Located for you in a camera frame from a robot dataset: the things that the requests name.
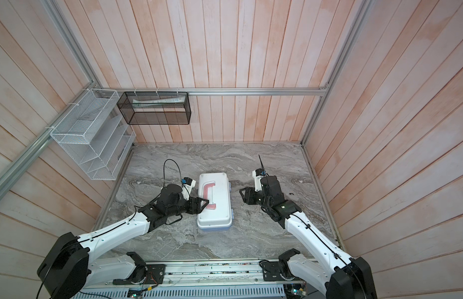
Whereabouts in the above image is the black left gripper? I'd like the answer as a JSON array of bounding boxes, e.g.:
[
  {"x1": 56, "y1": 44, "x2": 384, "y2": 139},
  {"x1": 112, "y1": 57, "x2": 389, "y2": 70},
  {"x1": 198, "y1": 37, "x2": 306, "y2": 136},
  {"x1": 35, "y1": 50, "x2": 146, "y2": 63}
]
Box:
[{"x1": 167, "y1": 196, "x2": 210, "y2": 217}]

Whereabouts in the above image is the pink tool box handle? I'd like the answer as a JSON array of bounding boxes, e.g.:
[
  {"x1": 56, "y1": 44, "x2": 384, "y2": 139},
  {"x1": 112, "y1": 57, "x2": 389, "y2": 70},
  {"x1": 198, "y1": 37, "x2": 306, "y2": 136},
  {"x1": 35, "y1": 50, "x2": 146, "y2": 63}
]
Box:
[{"x1": 203, "y1": 181, "x2": 216, "y2": 210}]

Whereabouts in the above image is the blue tool box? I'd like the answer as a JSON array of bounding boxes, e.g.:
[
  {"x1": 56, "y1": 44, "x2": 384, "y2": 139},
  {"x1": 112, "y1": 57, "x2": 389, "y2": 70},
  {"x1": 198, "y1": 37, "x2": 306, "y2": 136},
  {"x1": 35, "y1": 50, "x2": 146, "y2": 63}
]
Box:
[{"x1": 197, "y1": 213, "x2": 234, "y2": 232}]

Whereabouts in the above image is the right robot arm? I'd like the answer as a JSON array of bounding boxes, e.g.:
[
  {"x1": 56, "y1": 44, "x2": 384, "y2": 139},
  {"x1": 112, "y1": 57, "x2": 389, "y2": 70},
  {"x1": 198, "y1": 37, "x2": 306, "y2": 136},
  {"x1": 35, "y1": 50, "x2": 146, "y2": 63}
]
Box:
[{"x1": 240, "y1": 168, "x2": 377, "y2": 299}]

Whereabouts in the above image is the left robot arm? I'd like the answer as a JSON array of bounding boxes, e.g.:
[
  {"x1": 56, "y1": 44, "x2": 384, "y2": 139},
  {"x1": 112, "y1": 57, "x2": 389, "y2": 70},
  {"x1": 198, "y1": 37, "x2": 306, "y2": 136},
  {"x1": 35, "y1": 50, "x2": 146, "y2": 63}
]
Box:
[{"x1": 37, "y1": 184, "x2": 209, "y2": 299}]

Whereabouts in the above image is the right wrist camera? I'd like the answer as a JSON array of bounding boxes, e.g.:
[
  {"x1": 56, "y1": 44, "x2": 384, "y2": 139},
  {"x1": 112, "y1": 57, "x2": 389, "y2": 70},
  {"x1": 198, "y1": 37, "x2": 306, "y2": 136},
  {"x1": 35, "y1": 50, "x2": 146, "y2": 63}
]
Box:
[{"x1": 252, "y1": 168, "x2": 266, "y2": 192}]

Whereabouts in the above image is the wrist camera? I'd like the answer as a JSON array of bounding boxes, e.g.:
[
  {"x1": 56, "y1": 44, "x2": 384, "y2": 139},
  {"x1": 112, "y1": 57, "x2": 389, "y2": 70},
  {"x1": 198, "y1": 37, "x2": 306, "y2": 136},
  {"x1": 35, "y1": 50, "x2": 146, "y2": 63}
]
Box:
[
  {"x1": 252, "y1": 168, "x2": 266, "y2": 192},
  {"x1": 181, "y1": 177, "x2": 196, "y2": 201}
]

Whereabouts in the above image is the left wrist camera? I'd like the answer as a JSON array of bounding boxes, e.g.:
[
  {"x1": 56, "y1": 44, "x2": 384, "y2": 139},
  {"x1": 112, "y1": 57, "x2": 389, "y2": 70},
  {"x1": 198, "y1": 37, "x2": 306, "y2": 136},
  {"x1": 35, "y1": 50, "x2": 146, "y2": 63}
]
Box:
[{"x1": 181, "y1": 177, "x2": 196, "y2": 201}]

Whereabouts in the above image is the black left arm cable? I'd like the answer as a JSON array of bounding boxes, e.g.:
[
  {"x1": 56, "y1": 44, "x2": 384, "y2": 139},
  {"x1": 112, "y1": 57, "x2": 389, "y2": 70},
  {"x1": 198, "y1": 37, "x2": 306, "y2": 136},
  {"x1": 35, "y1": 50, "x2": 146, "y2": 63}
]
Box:
[{"x1": 162, "y1": 158, "x2": 184, "y2": 188}]

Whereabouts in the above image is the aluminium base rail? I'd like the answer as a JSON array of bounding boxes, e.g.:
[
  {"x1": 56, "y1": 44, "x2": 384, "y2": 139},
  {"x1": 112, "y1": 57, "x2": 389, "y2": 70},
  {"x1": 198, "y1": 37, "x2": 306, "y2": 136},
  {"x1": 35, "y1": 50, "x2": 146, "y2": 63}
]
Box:
[{"x1": 75, "y1": 259, "x2": 325, "y2": 299}]

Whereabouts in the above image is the black wire mesh basket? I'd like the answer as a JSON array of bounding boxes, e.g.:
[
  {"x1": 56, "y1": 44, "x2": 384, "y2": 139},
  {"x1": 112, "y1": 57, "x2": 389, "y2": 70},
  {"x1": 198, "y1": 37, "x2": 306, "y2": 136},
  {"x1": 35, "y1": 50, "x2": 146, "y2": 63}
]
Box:
[{"x1": 117, "y1": 91, "x2": 192, "y2": 125}]

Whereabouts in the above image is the white wire mesh shelf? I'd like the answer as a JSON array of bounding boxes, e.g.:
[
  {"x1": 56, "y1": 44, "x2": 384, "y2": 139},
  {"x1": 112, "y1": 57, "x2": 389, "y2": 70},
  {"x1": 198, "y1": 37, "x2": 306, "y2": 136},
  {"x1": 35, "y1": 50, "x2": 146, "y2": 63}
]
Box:
[{"x1": 51, "y1": 89, "x2": 135, "y2": 181}]

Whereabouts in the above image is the aluminium frame rail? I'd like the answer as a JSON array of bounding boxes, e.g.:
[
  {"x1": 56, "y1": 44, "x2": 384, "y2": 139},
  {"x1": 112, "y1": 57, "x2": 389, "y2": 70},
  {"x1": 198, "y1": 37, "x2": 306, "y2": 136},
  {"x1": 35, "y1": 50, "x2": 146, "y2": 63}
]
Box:
[{"x1": 0, "y1": 1, "x2": 375, "y2": 202}]

